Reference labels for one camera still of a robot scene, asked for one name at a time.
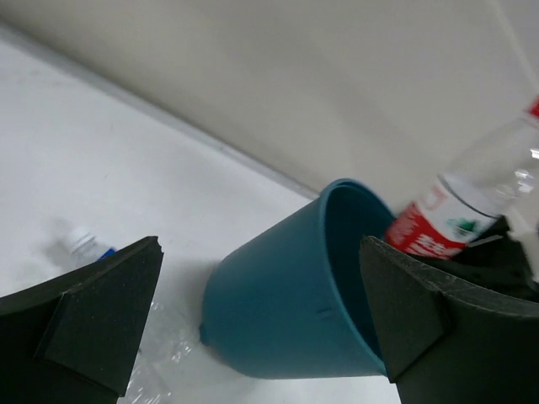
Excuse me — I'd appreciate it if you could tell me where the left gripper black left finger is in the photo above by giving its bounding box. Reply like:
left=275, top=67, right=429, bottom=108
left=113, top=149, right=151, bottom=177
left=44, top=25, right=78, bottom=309
left=1, top=236, right=163, bottom=403

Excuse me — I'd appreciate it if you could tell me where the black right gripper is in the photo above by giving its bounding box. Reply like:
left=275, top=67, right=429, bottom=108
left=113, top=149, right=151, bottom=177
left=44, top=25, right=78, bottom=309
left=446, top=216, right=538, bottom=301

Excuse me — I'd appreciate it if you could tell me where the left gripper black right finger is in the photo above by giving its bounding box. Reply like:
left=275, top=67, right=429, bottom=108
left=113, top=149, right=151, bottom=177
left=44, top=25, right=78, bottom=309
left=360, top=237, right=538, bottom=403

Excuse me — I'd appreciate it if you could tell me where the red label water bottle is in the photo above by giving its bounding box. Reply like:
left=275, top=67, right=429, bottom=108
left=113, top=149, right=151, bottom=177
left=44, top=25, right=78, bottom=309
left=385, top=102, right=538, bottom=259

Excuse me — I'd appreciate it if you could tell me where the teal plastic bin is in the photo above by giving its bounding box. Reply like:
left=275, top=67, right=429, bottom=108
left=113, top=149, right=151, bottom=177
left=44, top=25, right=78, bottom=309
left=200, top=179, right=394, bottom=380

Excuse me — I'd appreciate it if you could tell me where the blue label water bottle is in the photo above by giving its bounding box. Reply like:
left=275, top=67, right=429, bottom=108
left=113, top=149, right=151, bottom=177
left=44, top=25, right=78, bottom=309
left=61, top=226, right=116, bottom=268

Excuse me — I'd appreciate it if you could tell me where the clear white cap bottle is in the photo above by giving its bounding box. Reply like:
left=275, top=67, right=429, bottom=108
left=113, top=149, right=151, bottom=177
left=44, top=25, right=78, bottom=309
left=118, top=301, right=195, bottom=403

